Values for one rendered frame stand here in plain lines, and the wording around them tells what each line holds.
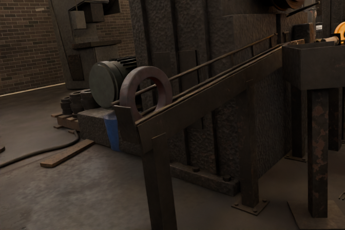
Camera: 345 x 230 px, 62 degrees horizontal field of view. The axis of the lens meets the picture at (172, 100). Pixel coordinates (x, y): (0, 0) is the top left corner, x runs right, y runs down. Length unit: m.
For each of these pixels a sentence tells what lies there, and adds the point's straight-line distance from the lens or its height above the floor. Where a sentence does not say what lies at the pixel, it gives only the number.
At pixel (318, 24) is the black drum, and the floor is 0.70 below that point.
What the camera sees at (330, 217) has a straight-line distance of 1.45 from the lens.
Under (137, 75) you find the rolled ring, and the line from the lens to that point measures 0.81.
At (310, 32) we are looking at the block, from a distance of 1.94.
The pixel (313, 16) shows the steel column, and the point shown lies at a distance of 10.57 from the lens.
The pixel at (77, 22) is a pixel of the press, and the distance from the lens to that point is 5.36.
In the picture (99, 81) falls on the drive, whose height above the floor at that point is 0.53.
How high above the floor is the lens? 0.80
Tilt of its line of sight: 12 degrees down
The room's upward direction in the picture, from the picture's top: 6 degrees counter-clockwise
